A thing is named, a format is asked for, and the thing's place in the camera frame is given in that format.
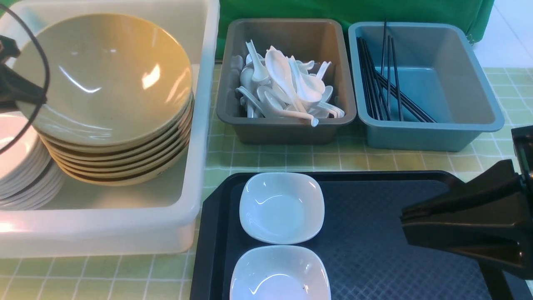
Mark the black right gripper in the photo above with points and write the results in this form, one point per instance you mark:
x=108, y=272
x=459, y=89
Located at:
x=502, y=245

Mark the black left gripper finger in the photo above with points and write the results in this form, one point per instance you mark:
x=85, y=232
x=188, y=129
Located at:
x=14, y=87

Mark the white square dish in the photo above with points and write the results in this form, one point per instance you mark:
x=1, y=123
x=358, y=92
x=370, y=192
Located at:
x=282, y=208
x=279, y=272

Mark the white ceramic soup spoon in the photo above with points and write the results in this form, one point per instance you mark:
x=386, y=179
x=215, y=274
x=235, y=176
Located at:
x=280, y=71

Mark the stack of white dishes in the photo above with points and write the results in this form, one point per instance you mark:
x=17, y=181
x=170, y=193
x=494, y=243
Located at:
x=30, y=178

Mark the stack of tan bowls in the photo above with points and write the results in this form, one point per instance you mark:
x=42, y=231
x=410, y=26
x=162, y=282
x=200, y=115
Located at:
x=131, y=165

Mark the black plastic serving tray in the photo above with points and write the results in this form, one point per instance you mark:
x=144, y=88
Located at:
x=361, y=243

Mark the blue-grey plastic chopstick bin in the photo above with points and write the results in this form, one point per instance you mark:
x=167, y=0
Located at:
x=441, y=99

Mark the black chopsticks in bin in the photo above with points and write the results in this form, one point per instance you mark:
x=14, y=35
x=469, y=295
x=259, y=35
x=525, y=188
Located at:
x=383, y=85

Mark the large white plastic tub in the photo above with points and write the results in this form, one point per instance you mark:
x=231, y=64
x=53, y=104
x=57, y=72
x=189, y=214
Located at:
x=155, y=217

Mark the green cloth backdrop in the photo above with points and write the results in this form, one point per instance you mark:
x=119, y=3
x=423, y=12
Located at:
x=471, y=16

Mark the grey plastic spoon bin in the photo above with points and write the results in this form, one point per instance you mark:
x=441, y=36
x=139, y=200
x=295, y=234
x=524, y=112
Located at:
x=305, y=39

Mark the pile of white spoons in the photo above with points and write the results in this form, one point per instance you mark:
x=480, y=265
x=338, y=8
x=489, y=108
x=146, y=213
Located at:
x=277, y=86

